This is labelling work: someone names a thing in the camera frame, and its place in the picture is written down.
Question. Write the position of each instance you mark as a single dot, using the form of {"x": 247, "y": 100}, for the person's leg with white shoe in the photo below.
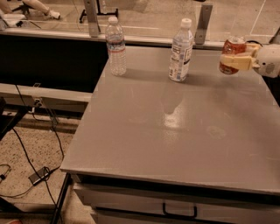
{"x": 37, "y": 5}

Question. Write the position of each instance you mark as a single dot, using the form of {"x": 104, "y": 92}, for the white labelled water bottle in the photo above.
{"x": 181, "y": 51}

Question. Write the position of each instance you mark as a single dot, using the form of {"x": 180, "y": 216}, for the red coke can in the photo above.
{"x": 232, "y": 46}

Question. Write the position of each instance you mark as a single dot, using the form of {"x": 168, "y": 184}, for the left grey metal bracket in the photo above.
{"x": 92, "y": 21}

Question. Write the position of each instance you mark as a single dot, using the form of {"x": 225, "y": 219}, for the black table leg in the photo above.
{"x": 63, "y": 192}

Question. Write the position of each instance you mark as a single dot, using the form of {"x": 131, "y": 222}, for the clear ribbed water bottle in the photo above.
{"x": 116, "y": 46}

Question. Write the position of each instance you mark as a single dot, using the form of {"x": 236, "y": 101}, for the grey drawer with black handle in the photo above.
{"x": 113, "y": 205}

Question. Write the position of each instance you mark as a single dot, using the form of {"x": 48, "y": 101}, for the grey metal rail beam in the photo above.
{"x": 66, "y": 100}

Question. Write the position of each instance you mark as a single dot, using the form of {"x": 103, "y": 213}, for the grey metal bracket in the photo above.
{"x": 203, "y": 22}
{"x": 92, "y": 21}

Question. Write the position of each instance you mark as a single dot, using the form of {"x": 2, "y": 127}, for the black power adapter brick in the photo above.
{"x": 40, "y": 175}

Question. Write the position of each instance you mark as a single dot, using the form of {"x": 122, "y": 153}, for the right grey metal bracket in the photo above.
{"x": 203, "y": 22}

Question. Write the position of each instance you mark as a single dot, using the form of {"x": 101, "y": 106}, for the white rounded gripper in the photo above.
{"x": 269, "y": 61}

